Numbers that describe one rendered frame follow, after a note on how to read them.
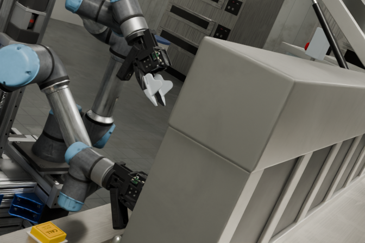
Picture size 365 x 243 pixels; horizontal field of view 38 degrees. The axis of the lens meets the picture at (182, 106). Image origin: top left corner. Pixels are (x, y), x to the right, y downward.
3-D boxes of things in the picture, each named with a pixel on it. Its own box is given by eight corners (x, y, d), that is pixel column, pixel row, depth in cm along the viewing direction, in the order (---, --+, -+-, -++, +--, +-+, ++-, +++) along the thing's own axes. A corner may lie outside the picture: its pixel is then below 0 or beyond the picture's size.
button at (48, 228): (47, 228, 150) (50, 220, 149) (64, 241, 147) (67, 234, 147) (29, 233, 144) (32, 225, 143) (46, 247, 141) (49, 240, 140)
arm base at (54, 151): (24, 145, 217) (32, 123, 215) (55, 145, 229) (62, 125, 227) (43, 162, 208) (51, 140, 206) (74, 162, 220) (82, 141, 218)
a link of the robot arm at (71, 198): (90, 205, 161) (102, 173, 158) (74, 217, 150) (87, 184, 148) (68, 193, 162) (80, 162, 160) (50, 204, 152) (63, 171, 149)
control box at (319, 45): (305, 53, 186) (318, 27, 183) (322, 61, 183) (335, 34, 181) (300, 52, 180) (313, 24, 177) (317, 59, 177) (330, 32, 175)
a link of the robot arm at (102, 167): (87, 183, 146) (105, 178, 153) (99, 191, 144) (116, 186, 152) (96, 159, 145) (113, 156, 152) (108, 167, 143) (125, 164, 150)
